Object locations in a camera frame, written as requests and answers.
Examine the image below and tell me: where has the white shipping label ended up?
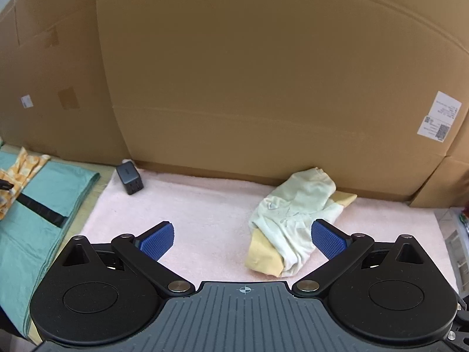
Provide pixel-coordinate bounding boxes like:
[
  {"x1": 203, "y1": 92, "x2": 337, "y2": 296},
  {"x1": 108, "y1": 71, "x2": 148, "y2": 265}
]
[{"x1": 419, "y1": 91, "x2": 460, "y2": 142}]

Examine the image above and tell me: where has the black charger block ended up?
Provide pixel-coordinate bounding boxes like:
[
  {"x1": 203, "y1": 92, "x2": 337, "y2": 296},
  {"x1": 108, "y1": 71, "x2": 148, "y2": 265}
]
[{"x1": 116, "y1": 162, "x2": 144, "y2": 196}]

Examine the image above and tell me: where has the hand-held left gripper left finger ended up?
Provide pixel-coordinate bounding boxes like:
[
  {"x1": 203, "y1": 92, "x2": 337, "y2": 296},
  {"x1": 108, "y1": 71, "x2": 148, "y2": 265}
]
[{"x1": 54, "y1": 221, "x2": 196, "y2": 297}]

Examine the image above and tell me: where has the black strap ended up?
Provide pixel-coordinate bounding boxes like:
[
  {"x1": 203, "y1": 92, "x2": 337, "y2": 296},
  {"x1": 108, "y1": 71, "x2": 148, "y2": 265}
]
[{"x1": 16, "y1": 192, "x2": 68, "y2": 228}]

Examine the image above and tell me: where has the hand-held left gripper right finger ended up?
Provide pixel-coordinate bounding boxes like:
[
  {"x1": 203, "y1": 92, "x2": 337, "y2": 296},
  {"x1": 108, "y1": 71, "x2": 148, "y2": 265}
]
[{"x1": 292, "y1": 219, "x2": 436, "y2": 297}]

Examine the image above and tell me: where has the teal cloth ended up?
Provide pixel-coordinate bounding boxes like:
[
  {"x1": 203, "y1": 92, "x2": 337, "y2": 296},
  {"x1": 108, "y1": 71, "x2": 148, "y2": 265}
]
[{"x1": 0, "y1": 147, "x2": 101, "y2": 338}]

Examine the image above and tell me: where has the pale green yellow shirt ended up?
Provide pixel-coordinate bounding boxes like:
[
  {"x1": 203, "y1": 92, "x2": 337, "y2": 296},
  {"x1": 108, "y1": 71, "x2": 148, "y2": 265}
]
[{"x1": 245, "y1": 167, "x2": 358, "y2": 277}]

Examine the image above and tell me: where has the small cardboard box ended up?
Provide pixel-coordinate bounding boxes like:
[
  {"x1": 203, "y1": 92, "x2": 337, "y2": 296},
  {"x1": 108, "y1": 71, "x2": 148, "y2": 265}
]
[{"x1": 408, "y1": 154, "x2": 469, "y2": 209}]

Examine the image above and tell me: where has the orange patterned cloth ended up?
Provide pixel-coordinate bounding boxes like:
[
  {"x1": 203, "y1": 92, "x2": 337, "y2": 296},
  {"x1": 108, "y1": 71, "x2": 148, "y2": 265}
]
[{"x1": 0, "y1": 147, "x2": 50, "y2": 221}]

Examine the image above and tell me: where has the taped cardboard panel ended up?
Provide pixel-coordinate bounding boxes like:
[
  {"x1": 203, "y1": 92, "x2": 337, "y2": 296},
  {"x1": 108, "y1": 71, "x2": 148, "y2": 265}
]
[{"x1": 0, "y1": 0, "x2": 129, "y2": 164}]

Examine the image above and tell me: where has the pink towel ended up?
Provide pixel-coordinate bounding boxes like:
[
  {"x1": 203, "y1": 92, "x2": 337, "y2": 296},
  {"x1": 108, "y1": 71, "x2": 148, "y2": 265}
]
[{"x1": 79, "y1": 159, "x2": 460, "y2": 294}]

